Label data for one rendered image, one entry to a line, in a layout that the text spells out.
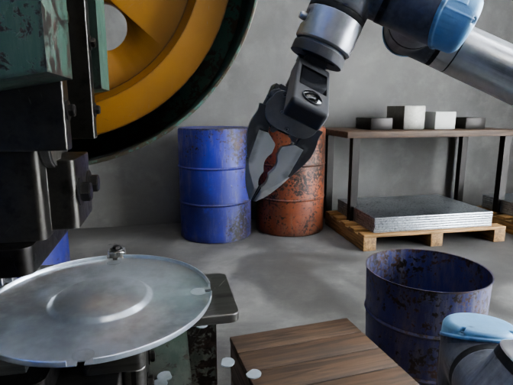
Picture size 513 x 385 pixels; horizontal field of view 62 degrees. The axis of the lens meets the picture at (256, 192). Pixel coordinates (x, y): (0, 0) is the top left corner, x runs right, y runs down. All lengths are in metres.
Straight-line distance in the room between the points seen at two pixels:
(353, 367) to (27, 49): 1.10
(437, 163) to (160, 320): 4.33
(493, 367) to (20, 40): 0.67
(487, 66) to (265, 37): 3.38
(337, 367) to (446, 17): 0.94
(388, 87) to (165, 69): 3.63
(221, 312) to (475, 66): 0.50
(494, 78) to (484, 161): 4.35
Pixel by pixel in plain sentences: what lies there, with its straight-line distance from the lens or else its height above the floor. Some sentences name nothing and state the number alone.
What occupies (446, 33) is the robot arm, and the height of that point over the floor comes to 1.12.
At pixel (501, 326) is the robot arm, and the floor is 0.68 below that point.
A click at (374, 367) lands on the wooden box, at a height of 0.35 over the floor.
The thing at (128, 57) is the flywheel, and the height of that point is 1.13.
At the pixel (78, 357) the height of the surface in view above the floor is 0.78.
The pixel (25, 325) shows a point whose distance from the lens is 0.59.
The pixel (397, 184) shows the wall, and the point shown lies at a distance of 4.53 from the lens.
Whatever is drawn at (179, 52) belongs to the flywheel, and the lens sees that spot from 0.90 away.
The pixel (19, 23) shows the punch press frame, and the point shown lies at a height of 1.09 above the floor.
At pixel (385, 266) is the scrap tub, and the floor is 0.41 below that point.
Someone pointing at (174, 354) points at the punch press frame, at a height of 0.64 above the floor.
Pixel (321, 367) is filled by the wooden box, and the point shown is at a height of 0.35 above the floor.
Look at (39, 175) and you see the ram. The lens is 0.51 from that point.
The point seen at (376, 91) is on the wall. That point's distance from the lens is 4.34.
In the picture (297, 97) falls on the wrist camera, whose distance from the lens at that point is 0.47.
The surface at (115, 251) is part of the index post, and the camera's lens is 0.77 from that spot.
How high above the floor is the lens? 1.03
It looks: 11 degrees down
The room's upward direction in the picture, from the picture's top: straight up
